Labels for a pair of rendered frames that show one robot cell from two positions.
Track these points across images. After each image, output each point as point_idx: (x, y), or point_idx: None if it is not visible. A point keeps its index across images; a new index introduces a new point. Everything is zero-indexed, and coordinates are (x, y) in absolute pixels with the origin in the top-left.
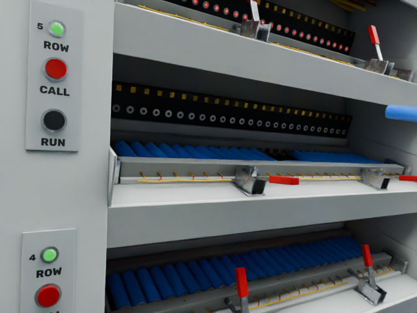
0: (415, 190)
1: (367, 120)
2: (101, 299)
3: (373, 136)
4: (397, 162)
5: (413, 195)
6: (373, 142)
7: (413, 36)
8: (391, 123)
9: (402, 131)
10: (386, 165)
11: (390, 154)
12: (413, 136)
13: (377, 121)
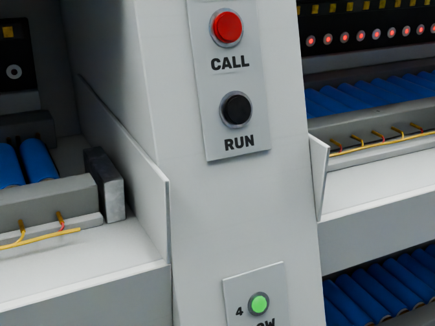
0: (30, 301)
1: (76, 22)
2: None
3: (89, 73)
4: (93, 165)
5: (31, 318)
6: (89, 93)
7: None
8: (96, 30)
9: (108, 54)
10: (0, 196)
11: (107, 133)
12: (120, 70)
13: (84, 24)
